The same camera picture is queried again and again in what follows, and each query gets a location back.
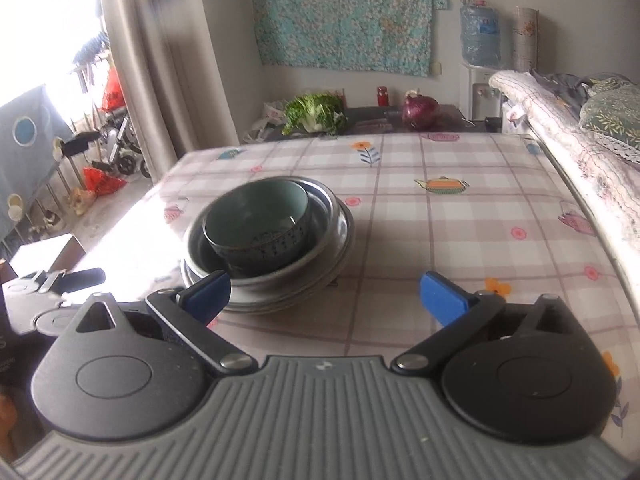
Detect brown box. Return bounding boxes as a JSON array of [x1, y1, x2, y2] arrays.
[[9, 232, 85, 281]]

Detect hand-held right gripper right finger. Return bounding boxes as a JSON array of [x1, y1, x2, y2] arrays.
[[391, 270, 577, 376]]

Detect grey duvet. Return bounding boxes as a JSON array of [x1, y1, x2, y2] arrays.
[[532, 71, 633, 111]]

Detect hanging red plastic bag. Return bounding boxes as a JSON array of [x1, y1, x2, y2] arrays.
[[101, 66, 126, 112]]

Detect green floral cushion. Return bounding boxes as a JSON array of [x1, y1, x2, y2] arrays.
[[580, 82, 640, 165]]

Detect teal floral wall cloth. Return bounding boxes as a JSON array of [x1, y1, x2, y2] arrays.
[[251, 0, 448, 78]]

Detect beige curtain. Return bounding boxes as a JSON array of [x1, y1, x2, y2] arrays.
[[99, 0, 241, 186]]

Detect white crocheted blanket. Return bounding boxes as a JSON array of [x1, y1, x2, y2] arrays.
[[487, 70, 640, 273]]

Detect dark wooden side table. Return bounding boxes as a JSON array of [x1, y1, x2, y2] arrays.
[[260, 104, 466, 136]]

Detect folded stroller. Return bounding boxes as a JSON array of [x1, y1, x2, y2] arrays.
[[92, 109, 152, 179]]

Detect plaid printed tablecloth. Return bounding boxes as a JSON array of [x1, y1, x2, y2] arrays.
[[75, 132, 640, 441]]

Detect green ceramic bowl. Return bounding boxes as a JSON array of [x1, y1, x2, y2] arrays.
[[204, 179, 313, 277]]

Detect person's left forearm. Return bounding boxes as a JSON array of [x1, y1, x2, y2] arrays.
[[0, 390, 23, 441]]

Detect rolled patterned mat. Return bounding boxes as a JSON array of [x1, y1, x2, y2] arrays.
[[511, 6, 539, 73]]

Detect napa cabbage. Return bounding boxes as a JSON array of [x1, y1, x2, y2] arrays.
[[281, 92, 348, 136]]

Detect grey cloth with circles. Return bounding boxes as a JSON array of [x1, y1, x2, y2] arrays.
[[0, 85, 76, 243]]

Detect black padded seat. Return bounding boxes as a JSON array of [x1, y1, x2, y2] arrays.
[[59, 131, 101, 157]]

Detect blue water jug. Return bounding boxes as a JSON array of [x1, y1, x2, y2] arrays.
[[459, 1, 502, 67]]

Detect stainless steel plate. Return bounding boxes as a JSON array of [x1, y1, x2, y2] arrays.
[[180, 195, 357, 311]]

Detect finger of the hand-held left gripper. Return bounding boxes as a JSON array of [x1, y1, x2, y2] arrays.
[[37, 267, 107, 297]]

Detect stainless steel bowl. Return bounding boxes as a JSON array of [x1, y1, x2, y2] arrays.
[[187, 176, 347, 293]]

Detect white plastic bag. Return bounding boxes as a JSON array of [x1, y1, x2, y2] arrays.
[[243, 101, 287, 144]]

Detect hanging blue clothes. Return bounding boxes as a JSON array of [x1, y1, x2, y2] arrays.
[[70, 30, 113, 81]]

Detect crumpled red plastic bag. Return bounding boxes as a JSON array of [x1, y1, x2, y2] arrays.
[[81, 166, 129, 197]]

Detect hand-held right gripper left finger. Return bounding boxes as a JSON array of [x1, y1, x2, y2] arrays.
[[74, 269, 258, 377]]

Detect white water dispenser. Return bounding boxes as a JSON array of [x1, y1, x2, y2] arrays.
[[459, 61, 506, 122]]

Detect red onion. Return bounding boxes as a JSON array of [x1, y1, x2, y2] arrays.
[[402, 89, 442, 131]]

